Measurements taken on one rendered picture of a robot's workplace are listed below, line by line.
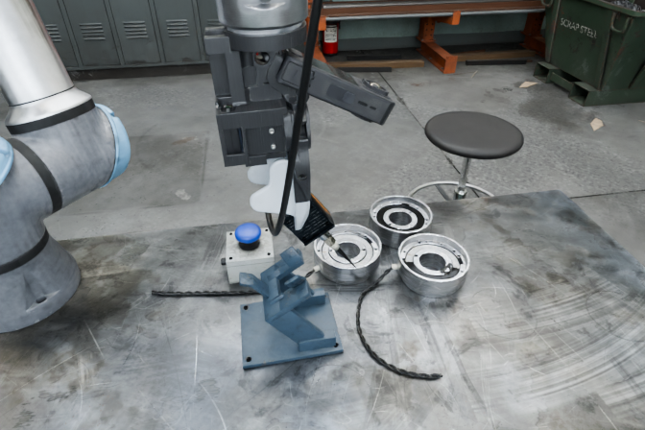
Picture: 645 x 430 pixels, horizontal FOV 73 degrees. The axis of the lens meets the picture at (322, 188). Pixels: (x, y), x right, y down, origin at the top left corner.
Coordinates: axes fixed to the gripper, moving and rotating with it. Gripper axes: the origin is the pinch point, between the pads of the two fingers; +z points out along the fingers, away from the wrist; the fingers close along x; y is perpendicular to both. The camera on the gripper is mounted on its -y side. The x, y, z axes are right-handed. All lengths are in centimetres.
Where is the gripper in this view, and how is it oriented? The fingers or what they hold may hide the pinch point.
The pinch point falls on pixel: (301, 209)
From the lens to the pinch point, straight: 48.8
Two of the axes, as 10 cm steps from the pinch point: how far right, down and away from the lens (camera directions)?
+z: 0.3, 8.3, 5.6
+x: 1.9, 5.5, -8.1
